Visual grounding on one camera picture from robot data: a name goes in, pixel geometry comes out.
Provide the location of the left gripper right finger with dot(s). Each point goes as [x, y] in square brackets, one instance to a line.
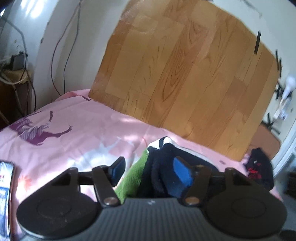
[198, 180]

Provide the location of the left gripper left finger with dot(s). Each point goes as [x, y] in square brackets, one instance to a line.
[104, 178]

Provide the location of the green knitted garment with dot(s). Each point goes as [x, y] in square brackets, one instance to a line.
[129, 185]

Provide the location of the navy garment with white stripe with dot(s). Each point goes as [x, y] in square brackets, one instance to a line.
[159, 179]

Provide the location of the black and red clothes pile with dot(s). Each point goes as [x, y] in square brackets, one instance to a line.
[259, 169]

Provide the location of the pink patterned bed sheet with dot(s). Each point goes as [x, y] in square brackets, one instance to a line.
[76, 134]

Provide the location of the smartphone on bed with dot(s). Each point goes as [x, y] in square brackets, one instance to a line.
[7, 172]

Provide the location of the wooden headboard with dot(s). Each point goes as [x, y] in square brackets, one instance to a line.
[191, 68]

